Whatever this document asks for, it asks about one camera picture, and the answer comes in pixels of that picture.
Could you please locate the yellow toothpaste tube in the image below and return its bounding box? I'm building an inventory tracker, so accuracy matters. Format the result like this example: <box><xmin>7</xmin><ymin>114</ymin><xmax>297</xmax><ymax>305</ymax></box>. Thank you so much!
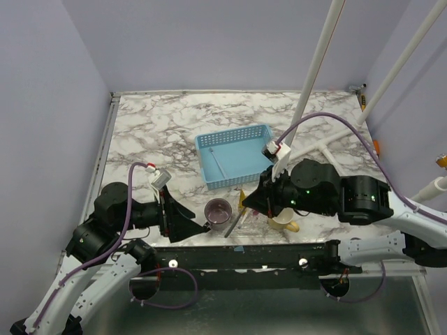
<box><xmin>238</xmin><ymin>189</ymin><xmax>246</xmax><ymax>211</ymax></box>

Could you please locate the clear textured glass tray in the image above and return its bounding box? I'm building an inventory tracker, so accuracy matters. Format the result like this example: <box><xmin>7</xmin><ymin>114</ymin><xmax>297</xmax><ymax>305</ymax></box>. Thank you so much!
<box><xmin>207</xmin><ymin>210</ymin><xmax>288</xmax><ymax>241</ymax></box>

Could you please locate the yellow ceramic mug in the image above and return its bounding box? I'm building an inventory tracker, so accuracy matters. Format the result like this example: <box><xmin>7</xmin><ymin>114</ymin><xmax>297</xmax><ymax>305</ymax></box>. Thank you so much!
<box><xmin>268</xmin><ymin>208</ymin><xmax>300</xmax><ymax>232</ymax></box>

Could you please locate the purple grey mug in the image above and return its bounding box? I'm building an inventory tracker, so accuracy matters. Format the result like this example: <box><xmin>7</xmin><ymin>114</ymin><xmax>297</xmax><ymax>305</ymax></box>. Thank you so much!
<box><xmin>204</xmin><ymin>198</ymin><xmax>233</xmax><ymax>232</ymax></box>

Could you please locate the light blue plastic basket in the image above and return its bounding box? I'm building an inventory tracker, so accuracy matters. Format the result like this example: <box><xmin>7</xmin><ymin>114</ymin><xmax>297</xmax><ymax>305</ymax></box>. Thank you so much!
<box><xmin>195</xmin><ymin>124</ymin><xmax>273</xmax><ymax>190</ymax></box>

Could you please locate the white toothbrush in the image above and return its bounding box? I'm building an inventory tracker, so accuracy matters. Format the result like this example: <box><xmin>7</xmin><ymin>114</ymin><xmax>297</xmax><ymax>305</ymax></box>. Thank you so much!
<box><xmin>237</xmin><ymin>211</ymin><xmax>250</xmax><ymax>229</ymax></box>

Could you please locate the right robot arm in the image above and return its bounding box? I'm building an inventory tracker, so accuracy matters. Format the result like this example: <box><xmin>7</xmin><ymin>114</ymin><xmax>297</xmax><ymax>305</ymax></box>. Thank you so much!
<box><xmin>242</xmin><ymin>159</ymin><xmax>446</xmax><ymax>268</ymax></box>

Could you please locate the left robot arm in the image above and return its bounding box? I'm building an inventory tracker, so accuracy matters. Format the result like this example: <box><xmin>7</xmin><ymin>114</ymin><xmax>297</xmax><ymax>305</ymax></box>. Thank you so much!
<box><xmin>10</xmin><ymin>182</ymin><xmax>210</xmax><ymax>334</ymax></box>

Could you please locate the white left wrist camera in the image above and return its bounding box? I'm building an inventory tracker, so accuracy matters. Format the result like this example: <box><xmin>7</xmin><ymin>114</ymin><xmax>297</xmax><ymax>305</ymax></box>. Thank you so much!
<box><xmin>147</xmin><ymin>163</ymin><xmax>172</xmax><ymax>198</ymax></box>

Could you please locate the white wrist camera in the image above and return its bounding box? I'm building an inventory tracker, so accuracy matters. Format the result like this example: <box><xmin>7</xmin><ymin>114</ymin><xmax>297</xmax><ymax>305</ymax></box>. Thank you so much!
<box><xmin>147</xmin><ymin>163</ymin><xmax>172</xmax><ymax>198</ymax></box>
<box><xmin>262</xmin><ymin>140</ymin><xmax>291</xmax><ymax>181</ymax></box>

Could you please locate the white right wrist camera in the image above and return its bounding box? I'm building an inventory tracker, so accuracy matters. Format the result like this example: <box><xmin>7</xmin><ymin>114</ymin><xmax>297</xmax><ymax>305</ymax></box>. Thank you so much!
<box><xmin>262</xmin><ymin>140</ymin><xmax>291</xmax><ymax>181</ymax></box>

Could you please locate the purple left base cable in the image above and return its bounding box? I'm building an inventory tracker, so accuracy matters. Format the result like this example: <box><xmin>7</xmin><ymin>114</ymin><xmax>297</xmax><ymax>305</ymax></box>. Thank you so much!
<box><xmin>129</xmin><ymin>267</ymin><xmax>198</xmax><ymax>310</ymax></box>

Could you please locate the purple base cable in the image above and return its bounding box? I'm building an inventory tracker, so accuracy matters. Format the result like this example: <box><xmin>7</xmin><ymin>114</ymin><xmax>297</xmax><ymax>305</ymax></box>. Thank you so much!
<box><xmin>129</xmin><ymin>267</ymin><xmax>198</xmax><ymax>310</ymax></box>
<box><xmin>326</xmin><ymin>261</ymin><xmax>387</xmax><ymax>304</ymax></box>

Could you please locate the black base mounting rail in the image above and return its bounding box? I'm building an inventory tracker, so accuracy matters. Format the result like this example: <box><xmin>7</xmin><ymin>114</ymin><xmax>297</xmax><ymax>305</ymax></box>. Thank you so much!
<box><xmin>122</xmin><ymin>240</ymin><xmax>362</xmax><ymax>292</ymax></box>

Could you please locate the aluminium table edge rail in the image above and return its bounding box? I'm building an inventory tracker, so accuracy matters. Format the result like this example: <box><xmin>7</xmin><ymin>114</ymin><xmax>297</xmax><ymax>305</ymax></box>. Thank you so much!
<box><xmin>55</xmin><ymin>91</ymin><xmax>122</xmax><ymax>266</ymax></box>

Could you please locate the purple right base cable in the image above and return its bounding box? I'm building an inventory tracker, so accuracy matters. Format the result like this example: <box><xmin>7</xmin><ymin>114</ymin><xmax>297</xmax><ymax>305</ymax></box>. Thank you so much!
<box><xmin>326</xmin><ymin>261</ymin><xmax>387</xmax><ymax>304</ymax></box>

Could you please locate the white pvc pipe frame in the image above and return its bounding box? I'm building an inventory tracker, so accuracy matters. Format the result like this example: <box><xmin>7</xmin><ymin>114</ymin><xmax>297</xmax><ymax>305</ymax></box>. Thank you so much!
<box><xmin>290</xmin><ymin>1</ymin><xmax>446</xmax><ymax>202</ymax></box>

